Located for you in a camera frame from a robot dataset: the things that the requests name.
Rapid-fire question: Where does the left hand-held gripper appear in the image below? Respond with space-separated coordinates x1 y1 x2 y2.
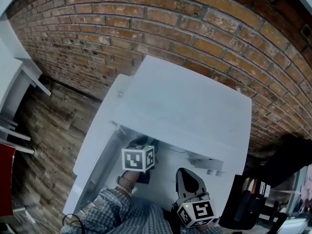
121 136 156 185

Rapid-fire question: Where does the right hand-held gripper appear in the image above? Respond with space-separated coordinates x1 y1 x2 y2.
173 168 217 229

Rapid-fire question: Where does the person's left forearm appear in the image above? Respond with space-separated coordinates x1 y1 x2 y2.
60 171 176 234

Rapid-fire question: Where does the white table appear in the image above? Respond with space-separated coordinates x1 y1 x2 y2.
62 74 244 229

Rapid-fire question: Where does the person's black clothing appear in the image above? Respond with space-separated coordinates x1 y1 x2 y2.
160 205 181 234

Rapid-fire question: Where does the white and orange book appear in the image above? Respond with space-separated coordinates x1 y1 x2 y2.
243 177 258 198

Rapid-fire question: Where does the white microwave oven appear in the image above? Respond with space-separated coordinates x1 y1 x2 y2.
62 55 253 216

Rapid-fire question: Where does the black box with white labels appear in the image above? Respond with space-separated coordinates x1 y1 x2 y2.
258 181 272 196

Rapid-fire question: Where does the black office chair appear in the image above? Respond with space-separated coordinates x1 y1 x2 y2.
218 134 312 231

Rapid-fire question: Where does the white power strip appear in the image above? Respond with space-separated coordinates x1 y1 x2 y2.
24 212 37 226

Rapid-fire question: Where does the pile of pale cloths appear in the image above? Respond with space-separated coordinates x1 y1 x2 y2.
301 176 312 204

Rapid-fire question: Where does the beaded bracelet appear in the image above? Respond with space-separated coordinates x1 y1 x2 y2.
114 183 134 195

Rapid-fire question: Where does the black looped cable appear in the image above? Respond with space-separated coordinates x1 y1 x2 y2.
62 213 86 234

